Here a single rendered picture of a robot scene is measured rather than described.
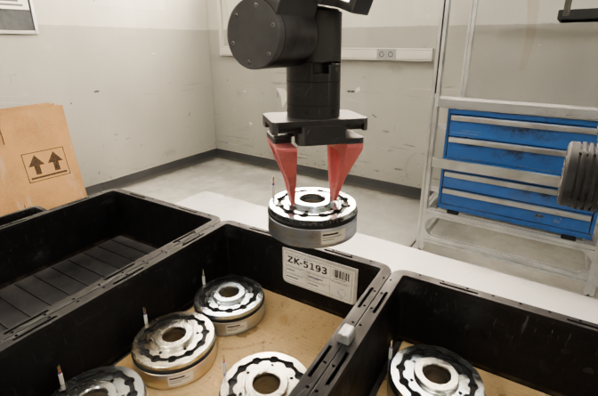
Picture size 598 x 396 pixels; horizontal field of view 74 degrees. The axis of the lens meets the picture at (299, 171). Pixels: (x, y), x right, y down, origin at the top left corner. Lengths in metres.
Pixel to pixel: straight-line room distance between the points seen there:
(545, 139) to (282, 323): 1.80
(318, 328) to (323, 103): 0.34
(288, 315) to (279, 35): 0.43
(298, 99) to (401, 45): 2.82
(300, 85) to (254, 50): 0.08
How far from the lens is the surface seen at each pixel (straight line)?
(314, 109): 0.41
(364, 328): 0.46
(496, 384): 0.59
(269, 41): 0.34
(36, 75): 3.39
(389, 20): 3.25
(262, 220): 1.23
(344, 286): 0.60
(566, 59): 3.03
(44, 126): 3.24
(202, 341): 0.56
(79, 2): 3.56
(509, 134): 2.22
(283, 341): 0.59
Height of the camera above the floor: 1.22
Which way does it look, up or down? 18 degrees down
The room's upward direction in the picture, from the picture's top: straight up
